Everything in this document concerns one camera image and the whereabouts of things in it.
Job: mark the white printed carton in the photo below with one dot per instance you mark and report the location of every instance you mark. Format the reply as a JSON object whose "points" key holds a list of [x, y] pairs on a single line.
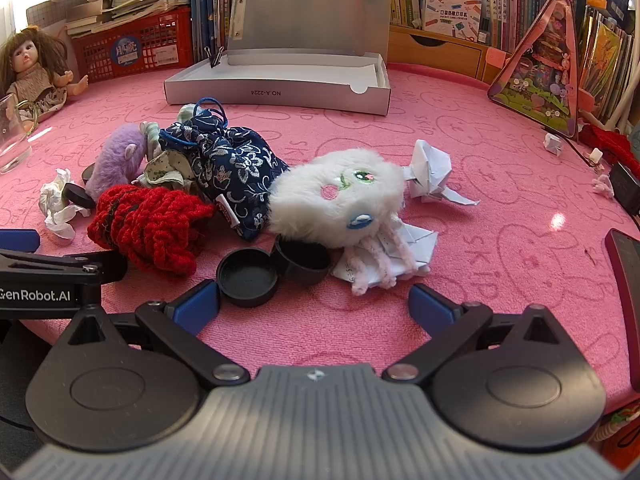
{"points": [[450, 15]]}

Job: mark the white tissue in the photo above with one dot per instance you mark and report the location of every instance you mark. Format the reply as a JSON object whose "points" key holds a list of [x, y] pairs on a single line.
{"points": [[55, 212]]}

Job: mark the red plastic basket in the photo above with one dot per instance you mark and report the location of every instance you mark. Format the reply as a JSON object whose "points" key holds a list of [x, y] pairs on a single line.
{"points": [[150, 47]]}

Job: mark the small crumpled pink paper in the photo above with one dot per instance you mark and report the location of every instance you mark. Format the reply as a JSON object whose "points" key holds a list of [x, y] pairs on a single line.
{"points": [[603, 184]]}

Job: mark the wooden drawer organizer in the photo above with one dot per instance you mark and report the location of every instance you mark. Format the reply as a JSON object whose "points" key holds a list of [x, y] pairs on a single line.
{"points": [[435, 55]]}

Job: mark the red knitted item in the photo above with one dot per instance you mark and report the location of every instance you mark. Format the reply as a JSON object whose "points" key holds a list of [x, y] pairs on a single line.
{"points": [[145, 225]]}

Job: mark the flat folded white paper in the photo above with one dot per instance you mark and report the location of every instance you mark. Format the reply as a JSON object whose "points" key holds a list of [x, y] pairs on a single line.
{"points": [[417, 250]]}

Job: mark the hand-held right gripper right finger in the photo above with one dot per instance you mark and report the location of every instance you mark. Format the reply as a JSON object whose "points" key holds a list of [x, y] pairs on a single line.
{"points": [[429, 307]]}

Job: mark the black round lid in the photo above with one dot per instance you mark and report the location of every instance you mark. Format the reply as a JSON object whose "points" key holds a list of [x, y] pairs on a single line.
{"points": [[247, 277]]}

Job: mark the row of blue thin books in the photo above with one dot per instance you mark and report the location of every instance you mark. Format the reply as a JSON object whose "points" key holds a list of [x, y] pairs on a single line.
{"points": [[210, 5]]}

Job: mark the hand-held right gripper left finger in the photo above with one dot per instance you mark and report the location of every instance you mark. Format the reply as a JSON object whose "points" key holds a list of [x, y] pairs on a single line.
{"points": [[197, 307]]}

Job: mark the black round tin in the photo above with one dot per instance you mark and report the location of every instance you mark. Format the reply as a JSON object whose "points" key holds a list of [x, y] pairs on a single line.
{"points": [[90, 173], [76, 193]]}

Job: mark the brown-haired doll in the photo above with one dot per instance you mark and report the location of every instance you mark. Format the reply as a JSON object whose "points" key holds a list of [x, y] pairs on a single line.
{"points": [[30, 57]]}

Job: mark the red knitted cloth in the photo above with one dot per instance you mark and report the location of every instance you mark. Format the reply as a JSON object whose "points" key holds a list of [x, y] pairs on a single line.
{"points": [[612, 145]]}

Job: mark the dark maroon flat case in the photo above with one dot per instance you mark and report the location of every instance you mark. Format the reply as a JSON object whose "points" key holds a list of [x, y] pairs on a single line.
{"points": [[625, 285]]}

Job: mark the white fluffy plush toy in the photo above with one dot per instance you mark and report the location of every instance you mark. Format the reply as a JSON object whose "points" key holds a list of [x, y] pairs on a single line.
{"points": [[310, 195]]}

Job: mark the black round cup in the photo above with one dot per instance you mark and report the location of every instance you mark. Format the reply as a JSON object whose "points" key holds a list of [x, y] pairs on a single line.
{"points": [[305, 265]]}

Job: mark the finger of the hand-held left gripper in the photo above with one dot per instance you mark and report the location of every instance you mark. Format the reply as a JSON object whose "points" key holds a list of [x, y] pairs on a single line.
{"points": [[60, 264], [17, 241]]}

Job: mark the purple plush toy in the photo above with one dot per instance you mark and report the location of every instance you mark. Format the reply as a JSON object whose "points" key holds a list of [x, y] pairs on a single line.
{"points": [[117, 160]]}

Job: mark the row of colourful books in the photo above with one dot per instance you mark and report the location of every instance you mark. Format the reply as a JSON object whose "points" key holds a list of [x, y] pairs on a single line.
{"points": [[500, 5]]}

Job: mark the pink rabbit-print mat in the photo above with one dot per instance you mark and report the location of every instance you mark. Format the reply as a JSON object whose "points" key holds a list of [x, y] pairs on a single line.
{"points": [[500, 240]]}

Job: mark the green striped cloth pouch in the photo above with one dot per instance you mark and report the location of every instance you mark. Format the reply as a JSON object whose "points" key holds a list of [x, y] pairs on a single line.
{"points": [[165, 171]]}

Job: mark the row of upright picture books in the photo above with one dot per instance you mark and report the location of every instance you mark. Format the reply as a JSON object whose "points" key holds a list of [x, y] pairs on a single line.
{"points": [[610, 60]]}

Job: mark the white paper figure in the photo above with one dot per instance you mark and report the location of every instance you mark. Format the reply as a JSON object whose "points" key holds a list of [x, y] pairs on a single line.
{"points": [[432, 170]]}

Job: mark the clear glass mug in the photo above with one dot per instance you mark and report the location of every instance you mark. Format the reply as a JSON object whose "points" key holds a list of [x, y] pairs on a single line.
{"points": [[10, 145]]}

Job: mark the pink triangular toy case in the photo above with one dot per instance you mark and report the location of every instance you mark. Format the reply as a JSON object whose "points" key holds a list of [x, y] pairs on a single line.
{"points": [[540, 80]]}

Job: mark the white cardboard box grey lid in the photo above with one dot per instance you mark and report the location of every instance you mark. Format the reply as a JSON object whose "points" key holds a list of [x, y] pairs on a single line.
{"points": [[280, 92]]}

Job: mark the black binder clip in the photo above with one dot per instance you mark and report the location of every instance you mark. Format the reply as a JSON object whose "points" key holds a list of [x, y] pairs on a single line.
{"points": [[216, 57]]}

